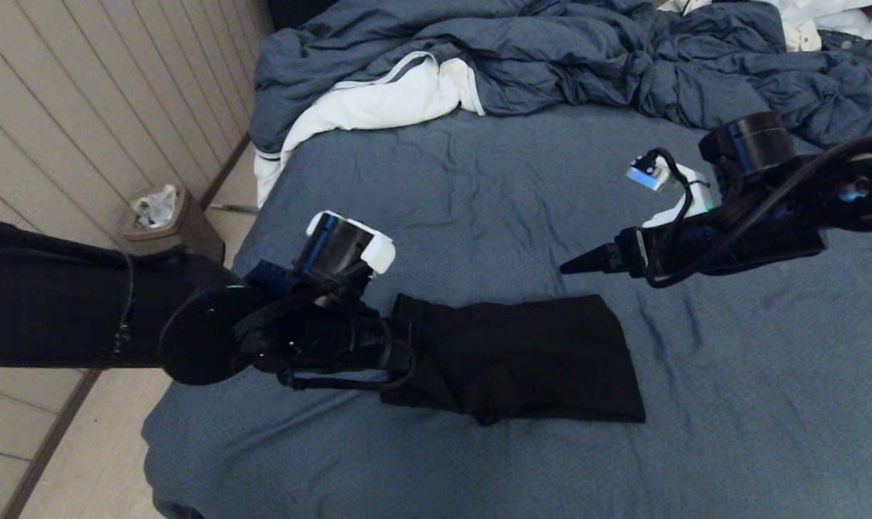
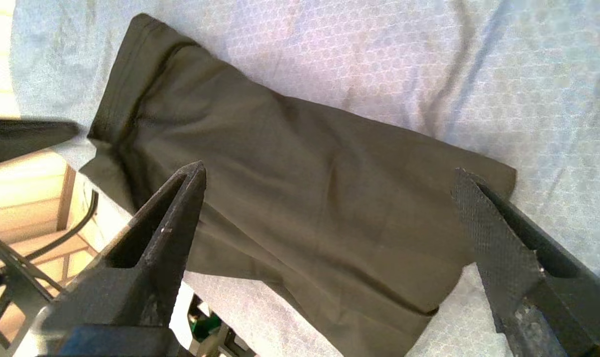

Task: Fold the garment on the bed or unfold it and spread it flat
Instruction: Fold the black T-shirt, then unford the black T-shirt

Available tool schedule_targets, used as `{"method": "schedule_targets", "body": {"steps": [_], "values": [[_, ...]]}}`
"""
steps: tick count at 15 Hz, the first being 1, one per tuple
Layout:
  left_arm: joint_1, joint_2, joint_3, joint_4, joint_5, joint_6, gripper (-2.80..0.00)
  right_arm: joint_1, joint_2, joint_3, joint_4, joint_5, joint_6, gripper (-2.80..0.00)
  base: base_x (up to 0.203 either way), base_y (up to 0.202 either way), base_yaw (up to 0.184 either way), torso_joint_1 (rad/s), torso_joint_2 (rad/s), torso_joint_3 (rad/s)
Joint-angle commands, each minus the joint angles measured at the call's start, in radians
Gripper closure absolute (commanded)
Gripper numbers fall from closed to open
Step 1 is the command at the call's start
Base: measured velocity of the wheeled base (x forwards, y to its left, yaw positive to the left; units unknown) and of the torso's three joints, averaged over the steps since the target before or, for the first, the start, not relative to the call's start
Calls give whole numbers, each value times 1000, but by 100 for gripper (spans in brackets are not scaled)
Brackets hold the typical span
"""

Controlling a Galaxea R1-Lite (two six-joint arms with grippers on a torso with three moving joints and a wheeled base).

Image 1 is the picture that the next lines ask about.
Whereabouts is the black moon print t-shirt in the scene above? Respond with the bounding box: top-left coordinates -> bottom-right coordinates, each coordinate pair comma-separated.
381,293 -> 646,426

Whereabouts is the blue bed sheet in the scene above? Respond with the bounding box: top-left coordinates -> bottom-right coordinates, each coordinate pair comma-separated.
142,101 -> 872,519

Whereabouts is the brown trash bin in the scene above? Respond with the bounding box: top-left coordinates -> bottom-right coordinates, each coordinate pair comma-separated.
121,186 -> 226,264

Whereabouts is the crumpled blue duvet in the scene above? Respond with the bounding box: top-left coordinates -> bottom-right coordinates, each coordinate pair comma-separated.
249,0 -> 872,161

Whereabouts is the white garment with grey stripe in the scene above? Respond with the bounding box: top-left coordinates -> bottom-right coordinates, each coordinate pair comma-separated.
254,52 -> 486,208

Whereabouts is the white pillow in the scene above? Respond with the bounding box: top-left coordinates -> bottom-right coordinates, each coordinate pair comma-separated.
764,0 -> 872,42

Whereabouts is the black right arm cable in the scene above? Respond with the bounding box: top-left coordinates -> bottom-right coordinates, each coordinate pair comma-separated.
641,133 -> 872,289

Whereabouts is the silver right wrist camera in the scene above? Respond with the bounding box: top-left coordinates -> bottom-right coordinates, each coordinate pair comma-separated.
626,150 -> 716,229

